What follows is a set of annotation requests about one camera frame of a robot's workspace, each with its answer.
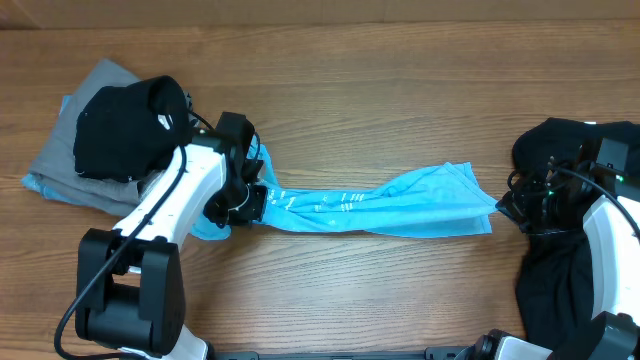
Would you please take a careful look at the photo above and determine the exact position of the light blue printed t-shirt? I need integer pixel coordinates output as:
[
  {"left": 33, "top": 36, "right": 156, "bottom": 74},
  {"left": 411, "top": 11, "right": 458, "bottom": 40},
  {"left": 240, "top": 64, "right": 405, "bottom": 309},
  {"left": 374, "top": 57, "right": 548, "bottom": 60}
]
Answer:
[{"left": 189, "top": 144, "right": 500, "bottom": 241}]

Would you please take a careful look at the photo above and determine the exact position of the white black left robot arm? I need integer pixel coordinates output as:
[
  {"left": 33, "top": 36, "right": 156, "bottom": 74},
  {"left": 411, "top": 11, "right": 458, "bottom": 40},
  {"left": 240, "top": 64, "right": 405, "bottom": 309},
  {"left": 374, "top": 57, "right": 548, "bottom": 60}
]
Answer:
[{"left": 56, "top": 112, "right": 266, "bottom": 359}]

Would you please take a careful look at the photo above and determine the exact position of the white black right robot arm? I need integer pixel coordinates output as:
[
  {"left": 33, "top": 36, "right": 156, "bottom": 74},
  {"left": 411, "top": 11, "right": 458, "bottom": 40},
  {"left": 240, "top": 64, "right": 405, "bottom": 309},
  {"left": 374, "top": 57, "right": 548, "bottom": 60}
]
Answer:
[{"left": 458, "top": 138, "right": 639, "bottom": 359}]

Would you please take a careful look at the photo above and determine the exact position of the black crumpled garment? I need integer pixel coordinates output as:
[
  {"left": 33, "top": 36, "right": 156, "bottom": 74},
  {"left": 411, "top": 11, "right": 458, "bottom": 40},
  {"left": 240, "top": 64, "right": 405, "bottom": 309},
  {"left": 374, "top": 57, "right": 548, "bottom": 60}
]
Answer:
[{"left": 512, "top": 118, "right": 639, "bottom": 350}]

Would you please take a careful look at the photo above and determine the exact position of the black folded garment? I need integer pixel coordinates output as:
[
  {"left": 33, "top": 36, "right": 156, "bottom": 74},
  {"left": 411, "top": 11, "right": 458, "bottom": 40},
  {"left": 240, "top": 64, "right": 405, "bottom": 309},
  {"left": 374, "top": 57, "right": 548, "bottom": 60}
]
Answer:
[{"left": 73, "top": 75, "right": 193, "bottom": 183}]

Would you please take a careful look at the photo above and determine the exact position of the light blue folded garment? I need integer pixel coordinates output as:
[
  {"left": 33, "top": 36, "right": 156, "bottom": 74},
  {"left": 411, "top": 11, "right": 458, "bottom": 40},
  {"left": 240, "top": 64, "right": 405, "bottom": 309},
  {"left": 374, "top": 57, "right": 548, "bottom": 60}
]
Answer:
[{"left": 22, "top": 95, "right": 82, "bottom": 205}]

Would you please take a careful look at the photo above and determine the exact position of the grey folded garment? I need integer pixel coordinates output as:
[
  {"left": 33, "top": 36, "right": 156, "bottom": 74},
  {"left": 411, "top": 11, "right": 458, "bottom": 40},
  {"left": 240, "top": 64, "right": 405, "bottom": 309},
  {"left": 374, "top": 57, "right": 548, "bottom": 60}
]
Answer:
[{"left": 23, "top": 59, "right": 185, "bottom": 217}]

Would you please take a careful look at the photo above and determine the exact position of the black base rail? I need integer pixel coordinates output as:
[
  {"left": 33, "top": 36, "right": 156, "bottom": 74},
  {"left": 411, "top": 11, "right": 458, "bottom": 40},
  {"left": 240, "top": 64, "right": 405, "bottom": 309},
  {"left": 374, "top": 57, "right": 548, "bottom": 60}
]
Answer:
[{"left": 212, "top": 346, "right": 465, "bottom": 360}]

